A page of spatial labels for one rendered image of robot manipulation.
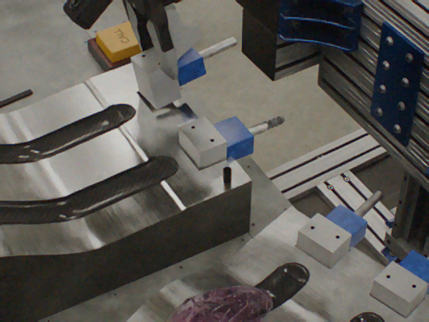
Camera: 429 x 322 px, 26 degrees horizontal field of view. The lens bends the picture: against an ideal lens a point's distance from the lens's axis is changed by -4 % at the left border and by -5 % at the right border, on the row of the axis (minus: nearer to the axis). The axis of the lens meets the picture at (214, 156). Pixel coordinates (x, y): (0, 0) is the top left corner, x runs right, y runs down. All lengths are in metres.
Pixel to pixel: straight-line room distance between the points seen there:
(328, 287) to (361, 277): 0.04
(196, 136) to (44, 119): 0.21
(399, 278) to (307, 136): 1.47
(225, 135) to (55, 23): 0.47
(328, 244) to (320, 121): 1.48
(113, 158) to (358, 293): 0.33
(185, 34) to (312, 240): 0.28
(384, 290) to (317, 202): 1.01
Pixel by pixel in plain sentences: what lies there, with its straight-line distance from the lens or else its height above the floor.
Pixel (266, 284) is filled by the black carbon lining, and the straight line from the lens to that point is 1.05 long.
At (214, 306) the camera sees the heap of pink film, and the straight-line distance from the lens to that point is 0.95.
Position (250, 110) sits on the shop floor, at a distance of 2.54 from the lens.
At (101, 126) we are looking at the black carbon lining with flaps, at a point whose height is 0.88.
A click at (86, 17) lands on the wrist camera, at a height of 1.05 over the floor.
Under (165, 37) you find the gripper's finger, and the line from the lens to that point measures 1.10.
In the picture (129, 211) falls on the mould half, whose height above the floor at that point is 0.89.
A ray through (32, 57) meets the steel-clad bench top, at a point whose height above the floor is 0.80.
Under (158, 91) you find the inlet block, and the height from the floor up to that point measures 0.92.
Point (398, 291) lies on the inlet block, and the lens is 1.02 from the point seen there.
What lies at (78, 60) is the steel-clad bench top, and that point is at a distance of 1.42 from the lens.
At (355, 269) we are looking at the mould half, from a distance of 1.07.
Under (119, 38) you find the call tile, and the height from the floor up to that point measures 0.84.
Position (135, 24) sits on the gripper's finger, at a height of 0.99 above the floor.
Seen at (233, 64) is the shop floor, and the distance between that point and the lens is 2.68.
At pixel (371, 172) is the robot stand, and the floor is 0.21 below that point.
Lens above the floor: 1.68
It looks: 44 degrees down
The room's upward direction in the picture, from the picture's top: 1 degrees clockwise
